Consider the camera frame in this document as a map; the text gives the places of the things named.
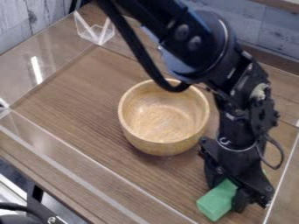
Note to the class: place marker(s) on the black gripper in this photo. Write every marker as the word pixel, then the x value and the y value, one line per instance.
pixel 240 164

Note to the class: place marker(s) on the green rectangular stick block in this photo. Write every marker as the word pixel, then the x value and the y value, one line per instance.
pixel 214 204

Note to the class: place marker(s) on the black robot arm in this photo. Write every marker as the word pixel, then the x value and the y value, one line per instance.
pixel 203 54

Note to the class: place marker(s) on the wooden bowl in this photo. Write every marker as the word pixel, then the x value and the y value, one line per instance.
pixel 163 122

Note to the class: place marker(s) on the black metal table frame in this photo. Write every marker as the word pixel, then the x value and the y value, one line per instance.
pixel 45 215

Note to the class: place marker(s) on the clear acrylic tray wall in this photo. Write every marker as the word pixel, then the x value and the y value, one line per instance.
pixel 95 191

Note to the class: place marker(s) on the clear acrylic corner bracket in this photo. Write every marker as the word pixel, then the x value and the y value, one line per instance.
pixel 96 34

